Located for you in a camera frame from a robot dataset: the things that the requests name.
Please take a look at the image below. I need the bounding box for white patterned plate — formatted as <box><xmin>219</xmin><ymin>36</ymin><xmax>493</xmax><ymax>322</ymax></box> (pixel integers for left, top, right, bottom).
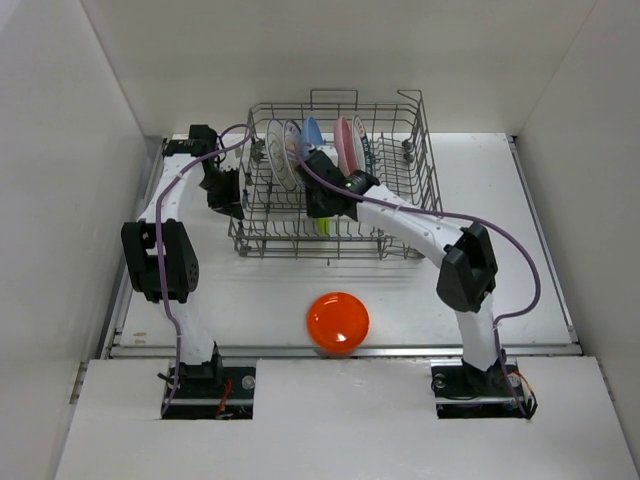
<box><xmin>265</xmin><ymin>119</ymin><xmax>299</xmax><ymax>192</ymax></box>

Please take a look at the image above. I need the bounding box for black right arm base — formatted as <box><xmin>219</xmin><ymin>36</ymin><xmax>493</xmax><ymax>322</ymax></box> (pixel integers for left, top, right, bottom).
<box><xmin>431</xmin><ymin>362</ymin><xmax>538</xmax><ymax>420</ymax></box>

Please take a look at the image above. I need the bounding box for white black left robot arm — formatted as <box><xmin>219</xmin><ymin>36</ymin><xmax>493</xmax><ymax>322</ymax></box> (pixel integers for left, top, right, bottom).
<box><xmin>121</xmin><ymin>124</ymin><xmax>244</xmax><ymax>397</ymax></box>

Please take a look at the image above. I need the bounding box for blue plastic plate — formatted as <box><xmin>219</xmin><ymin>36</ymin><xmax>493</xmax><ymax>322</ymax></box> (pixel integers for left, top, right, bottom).
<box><xmin>301</xmin><ymin>116</ymin><xmax>325</xmax><ymax>147</ymax></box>

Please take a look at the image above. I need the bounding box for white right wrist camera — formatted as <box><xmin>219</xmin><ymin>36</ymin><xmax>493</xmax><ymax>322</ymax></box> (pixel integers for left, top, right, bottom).
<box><xmin>309</xmin><ymin>145</ymin><xmax>338</xmax><ymax>162</ymax></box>

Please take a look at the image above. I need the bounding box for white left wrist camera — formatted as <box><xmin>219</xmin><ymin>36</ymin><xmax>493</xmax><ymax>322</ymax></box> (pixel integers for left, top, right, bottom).
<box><xmin>219</xmin><ymin>147</ymin><xmax>245</xmax><ymax>171</ymax></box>

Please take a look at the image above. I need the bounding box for grey wire dish rack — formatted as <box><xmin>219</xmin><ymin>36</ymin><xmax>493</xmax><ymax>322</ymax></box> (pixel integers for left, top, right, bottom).
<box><xmin>229</xmin><ymin>89</ymin><xmax>442</xmax><ymax>261</ymax></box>

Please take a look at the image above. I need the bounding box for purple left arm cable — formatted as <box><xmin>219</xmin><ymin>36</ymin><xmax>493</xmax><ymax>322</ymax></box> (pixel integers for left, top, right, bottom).
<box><xmin>155</xmin><ymin>122</ymin><xmax>257</xmax><ymax>416</ymax></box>

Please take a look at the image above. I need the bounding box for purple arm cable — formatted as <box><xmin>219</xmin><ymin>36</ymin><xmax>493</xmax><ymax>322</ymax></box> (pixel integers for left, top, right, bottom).
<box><xmin>155</xmin><ymin>122</ymin><xmax>257</xmax><ymax>416</ymax></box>
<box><xmin>294</xmin><ymin>142</ymin><xmax>542</xmax><ymax>419</ymax></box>

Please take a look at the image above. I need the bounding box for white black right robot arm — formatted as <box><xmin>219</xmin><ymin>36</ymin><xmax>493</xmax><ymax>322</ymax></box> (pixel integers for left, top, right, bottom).
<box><xmin>296</xmin><ymin>150</ymin><xmax>500</xmax><ymax>394</ymax></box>

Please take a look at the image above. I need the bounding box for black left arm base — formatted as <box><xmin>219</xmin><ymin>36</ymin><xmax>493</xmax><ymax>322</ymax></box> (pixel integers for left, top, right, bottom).
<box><xmin>159</xmin><ymin>361</ymin><xmax>257</xmax><ymax>420</ymax></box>

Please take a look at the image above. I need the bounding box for orange plastic plate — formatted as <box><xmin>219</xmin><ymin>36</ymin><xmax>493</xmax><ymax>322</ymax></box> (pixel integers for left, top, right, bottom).
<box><xmin>306</xmin><ymin>292</ymin><xmax>370</xmax><ymax>357</ymax></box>

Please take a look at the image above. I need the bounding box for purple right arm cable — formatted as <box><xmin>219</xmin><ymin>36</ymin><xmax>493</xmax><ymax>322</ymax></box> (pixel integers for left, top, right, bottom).
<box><xmin>294</xmin><ymin>142</ymin><xmax>542</xmax><ymax>419</ymax></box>

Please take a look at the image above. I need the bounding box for white plate teal rim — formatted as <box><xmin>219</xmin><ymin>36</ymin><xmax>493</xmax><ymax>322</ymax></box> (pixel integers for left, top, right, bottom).
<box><xmin>351</xmin><ymin>115</ymin><xmax>377</xmax><ymax>176</ymax></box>

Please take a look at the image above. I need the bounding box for pink plastic plate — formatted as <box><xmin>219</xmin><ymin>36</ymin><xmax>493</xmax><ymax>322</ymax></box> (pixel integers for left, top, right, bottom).
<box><xmin>334</xmin><ymin>116</ymin><xmax>365</xmax><ymax>176</ymax></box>

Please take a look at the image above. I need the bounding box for lime green plastic plate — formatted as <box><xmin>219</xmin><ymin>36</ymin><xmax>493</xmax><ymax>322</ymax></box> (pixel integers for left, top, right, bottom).
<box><xmin>314</xmin><ymin>217</ymin><xmax>331</xmax><ymax>238</ymax></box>

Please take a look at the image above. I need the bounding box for white plate colourful print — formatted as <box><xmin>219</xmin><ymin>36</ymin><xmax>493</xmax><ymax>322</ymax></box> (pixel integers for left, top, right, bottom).
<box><xmin>283</xmin><ymin>119</ymin><xmax>306</xmax><ymax>190</ymax></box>

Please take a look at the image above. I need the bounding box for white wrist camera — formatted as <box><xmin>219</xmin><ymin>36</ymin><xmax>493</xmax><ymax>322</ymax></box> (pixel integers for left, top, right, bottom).
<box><xmin>219</xmin><ymin>147</ymin><xmax>245</xmax><ymax>171</ymax></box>
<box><xmin>309</xmin><ymin>145</ymin><xmax>338</xmax><ymax>162</ymax></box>

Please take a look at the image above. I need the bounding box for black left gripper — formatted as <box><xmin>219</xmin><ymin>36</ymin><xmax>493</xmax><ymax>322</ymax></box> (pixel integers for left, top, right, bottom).
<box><xmin>198</xmin><ymin>167</ymin><xmax>243</xmax><ymax>221</ymax></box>

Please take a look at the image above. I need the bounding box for aluminium table frame rail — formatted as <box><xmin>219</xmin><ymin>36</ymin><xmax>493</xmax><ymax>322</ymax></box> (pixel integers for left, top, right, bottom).
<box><xmin>97</xmin><ymin>133</ymin><xmax>584</xmax><ymax>360</ymax></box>

